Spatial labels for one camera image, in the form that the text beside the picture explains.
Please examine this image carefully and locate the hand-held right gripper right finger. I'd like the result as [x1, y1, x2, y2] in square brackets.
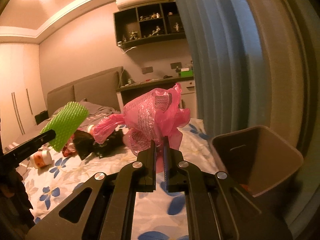
[162, 135, 293, 240]

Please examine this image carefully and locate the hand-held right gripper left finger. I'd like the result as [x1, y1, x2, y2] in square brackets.
[25, 140, 157, 240]

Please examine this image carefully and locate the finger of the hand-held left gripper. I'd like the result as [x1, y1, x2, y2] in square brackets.
[2, 129, 57, 167]

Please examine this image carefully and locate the orange and white paper cup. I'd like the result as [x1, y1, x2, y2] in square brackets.
[30, 150, 53, 168]

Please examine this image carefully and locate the green foam fruit net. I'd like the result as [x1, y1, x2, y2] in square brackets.
[40, 101, 89, 153]

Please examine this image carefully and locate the large pink plastic bag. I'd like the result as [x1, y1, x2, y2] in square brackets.
[123, 82, 191, 155]

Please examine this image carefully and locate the brown trash bin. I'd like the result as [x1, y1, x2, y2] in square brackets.
[211, 125, 304, 233]

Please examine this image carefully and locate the black plastic bag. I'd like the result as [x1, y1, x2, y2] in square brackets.
[74, 129, 125, 160]

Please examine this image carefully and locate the small pink plastic bag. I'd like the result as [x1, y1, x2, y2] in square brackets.
[92, 114, 125, 145]

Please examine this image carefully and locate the white wardrobe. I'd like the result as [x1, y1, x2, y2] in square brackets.
[0, 41, 49, 137]

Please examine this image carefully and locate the padded bed headboard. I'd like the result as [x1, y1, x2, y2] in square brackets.
[47, 66, 124, 117]

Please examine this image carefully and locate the desk with dark top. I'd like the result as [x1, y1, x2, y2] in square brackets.
[116, 76, 197, 112]

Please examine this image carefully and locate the blue curtain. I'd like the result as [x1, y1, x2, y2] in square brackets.
[170, 0, 272, 143]

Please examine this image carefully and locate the beige curtain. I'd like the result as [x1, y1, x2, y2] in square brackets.
[235, 0, 320, 230]

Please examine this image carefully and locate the white cable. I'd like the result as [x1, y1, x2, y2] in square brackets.
[119, 45, 137, 87]

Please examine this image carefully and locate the dark wall shelf with figurines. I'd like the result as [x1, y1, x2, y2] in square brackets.
[114, 1, 187, 52]

